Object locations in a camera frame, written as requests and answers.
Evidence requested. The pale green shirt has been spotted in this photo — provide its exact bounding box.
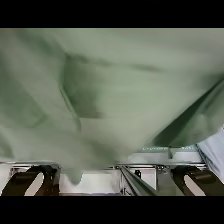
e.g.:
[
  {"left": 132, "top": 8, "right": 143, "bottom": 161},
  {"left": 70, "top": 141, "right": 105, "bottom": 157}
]
[{"left": 0, "top": 27, "right": 224, "bottom": 186}]

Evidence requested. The light blue garment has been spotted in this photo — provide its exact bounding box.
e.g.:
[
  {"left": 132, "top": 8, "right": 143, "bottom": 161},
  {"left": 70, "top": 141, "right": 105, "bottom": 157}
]
[{"left": 196, "top": 125, "right": 224, "bottom": 184}]

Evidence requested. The silver frame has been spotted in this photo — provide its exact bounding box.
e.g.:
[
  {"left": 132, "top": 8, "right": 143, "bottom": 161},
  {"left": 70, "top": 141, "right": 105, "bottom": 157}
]
[{"left": 0, "top": 145, "right": 214, "bottom": 197}]

